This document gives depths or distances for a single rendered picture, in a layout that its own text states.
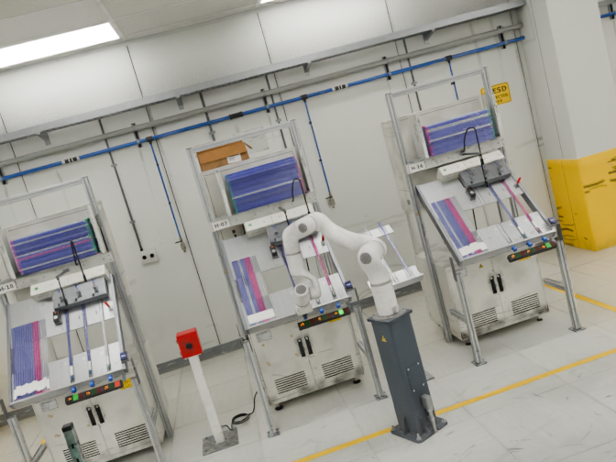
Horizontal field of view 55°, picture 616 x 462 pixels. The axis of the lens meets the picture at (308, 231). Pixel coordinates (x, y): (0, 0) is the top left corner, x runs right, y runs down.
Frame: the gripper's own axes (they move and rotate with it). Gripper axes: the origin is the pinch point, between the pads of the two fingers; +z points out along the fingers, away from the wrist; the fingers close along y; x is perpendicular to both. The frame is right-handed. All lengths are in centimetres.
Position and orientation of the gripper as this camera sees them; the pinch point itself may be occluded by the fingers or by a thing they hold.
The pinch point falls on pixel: (304, 313)
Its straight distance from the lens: 372.8
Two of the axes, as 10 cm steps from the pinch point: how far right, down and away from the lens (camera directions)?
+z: 0.6, 5.7, 8.2
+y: 9.5, -2.8, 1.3
